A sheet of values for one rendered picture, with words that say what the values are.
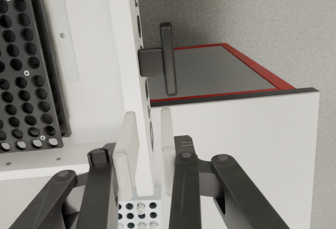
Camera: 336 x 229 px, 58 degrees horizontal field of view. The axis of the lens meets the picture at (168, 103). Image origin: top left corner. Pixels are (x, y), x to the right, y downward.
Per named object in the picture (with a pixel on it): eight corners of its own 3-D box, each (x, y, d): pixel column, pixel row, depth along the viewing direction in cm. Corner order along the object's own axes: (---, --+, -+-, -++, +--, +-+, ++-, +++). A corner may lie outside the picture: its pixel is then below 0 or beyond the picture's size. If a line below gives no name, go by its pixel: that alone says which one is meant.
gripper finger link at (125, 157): (132, 200, 17) (119, 202, 17) (139, 145, 24) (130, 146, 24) (125, 154, 16) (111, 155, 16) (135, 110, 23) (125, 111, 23)
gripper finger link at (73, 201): (114, 210, 15) (56, 216, 15) (124, 161, 20) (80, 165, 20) (110, 185, 15) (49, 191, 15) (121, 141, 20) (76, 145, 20)
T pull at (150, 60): (171, 21, 30) (171, 22, 29) (177, 93, 32) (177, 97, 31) (134, 24, 30) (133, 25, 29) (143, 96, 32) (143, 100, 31)
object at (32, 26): (26, -21, 29) (23, -21, 28) (63, 145, 35) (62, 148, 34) (7, -19, 29) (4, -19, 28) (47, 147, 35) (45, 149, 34)
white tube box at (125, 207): (161, 185, 52) (161, 199, 49) (162, 225, 55) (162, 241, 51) (89, 188, 52) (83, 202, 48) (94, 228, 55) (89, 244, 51)
